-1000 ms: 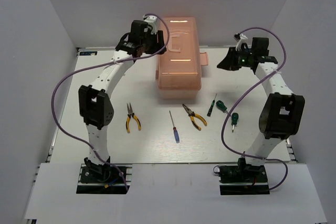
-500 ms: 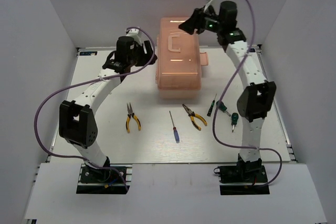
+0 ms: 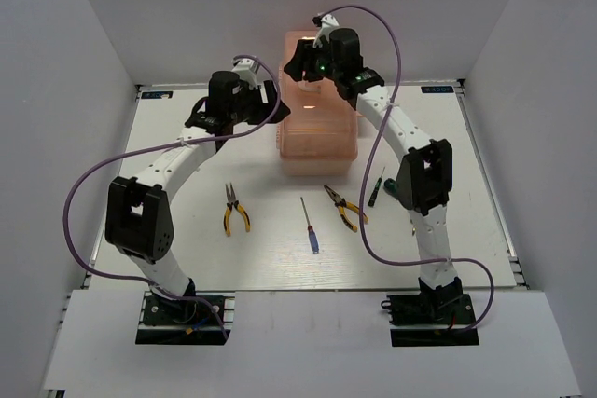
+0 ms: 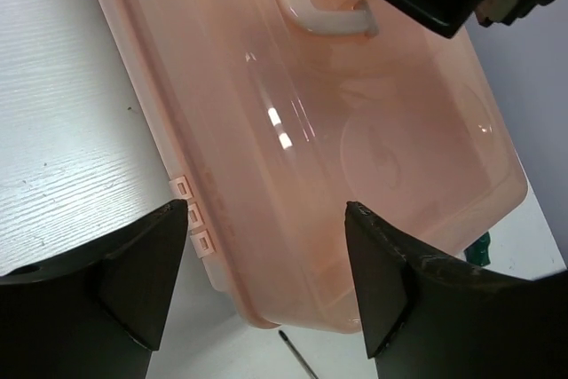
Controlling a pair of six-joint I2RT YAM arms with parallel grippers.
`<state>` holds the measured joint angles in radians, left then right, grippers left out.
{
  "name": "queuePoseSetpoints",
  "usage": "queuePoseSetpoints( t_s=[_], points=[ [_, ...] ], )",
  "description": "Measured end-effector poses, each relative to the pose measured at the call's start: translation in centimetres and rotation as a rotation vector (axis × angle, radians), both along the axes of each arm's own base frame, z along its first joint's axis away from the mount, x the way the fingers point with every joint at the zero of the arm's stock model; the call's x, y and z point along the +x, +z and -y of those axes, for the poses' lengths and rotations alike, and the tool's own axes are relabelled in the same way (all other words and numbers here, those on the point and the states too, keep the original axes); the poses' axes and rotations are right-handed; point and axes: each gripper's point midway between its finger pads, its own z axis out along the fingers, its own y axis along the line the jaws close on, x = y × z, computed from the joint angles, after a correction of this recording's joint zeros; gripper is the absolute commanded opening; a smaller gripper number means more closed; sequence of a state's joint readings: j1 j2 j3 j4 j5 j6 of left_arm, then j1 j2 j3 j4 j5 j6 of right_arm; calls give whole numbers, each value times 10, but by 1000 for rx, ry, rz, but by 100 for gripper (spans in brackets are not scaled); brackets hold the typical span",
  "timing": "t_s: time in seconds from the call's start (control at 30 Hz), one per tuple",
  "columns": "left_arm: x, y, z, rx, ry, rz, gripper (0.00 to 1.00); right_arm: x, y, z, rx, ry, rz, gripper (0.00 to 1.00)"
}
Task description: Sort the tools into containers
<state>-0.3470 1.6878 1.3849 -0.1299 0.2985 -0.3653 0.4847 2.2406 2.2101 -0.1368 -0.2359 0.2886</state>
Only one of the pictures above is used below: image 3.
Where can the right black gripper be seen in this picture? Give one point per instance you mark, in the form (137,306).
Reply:
(303,61)

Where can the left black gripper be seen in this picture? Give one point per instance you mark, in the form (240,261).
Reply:
(265,109)

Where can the pink plastic toolbox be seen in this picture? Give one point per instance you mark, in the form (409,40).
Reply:
(319,136)

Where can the thin black green screwdriver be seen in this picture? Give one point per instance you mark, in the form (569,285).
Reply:
(375,191)

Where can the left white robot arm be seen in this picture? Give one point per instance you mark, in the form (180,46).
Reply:
(139,221)

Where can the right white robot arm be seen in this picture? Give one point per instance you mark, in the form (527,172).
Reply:
(424,178)

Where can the blue label sticker left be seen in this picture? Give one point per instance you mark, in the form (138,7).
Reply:
(157,95)

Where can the blue label sticker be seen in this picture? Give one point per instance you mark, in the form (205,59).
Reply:
(157,95)
(436,89)

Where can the yellow pliers right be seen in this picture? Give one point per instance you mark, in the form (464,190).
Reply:
(342,205)

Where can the blue label sticker right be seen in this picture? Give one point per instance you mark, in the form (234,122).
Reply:
(436,89)

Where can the green stubby screwdriver upper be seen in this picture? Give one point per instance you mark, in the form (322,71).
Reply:
(389,187)

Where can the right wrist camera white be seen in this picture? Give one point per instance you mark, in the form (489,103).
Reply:
(326,24)

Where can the blue handle screwdriver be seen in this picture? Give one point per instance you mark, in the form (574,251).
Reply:
(311,233)

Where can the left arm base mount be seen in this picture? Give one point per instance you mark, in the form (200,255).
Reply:
(187,323)

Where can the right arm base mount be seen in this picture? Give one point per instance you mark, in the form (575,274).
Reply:
(413,326)

